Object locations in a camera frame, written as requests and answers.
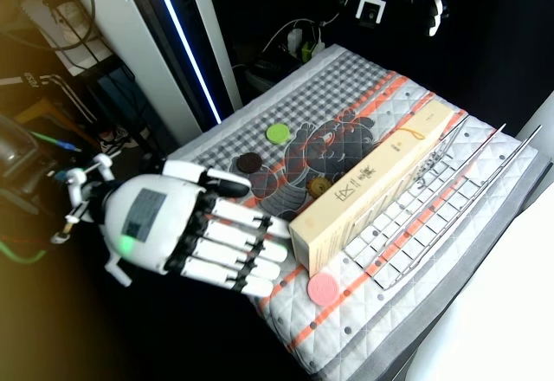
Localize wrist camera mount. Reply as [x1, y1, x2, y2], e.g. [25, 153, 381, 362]
[103, 255, 132, 288]
[354, 0, 388, 29]

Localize green connector block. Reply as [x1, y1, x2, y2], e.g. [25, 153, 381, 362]
[300, 41, 322, 61]

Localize metal wire rack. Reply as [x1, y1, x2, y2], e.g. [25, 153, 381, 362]
[341, 114, 544, 293]

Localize green toy sandwich cookie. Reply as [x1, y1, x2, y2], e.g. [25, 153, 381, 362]
[265, 123, 291, 145]

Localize brown toy sandwich cookie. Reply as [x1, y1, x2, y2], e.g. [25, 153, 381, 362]
[236, 152, 262, 176]

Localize white power strip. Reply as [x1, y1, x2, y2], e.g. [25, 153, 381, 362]
[19, 0, 114, 77]

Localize yellow toy flower cookie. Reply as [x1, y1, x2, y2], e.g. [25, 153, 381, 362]
[306, 177, 332, 198]

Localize grey quilt with bear print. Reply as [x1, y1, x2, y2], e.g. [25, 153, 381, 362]
[166, 42, 547, 381]

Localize pink toy sandwich cookie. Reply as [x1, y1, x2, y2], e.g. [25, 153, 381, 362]
[306, 271, 341, 304]

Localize green cable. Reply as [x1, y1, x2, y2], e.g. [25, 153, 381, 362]
[0, 242, 47, 266]

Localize white column with blue light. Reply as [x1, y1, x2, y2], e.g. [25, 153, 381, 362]
[60, 0, 243, 140]

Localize white power adapter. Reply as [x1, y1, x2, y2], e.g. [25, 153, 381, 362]
[287, 28, 305, 55]

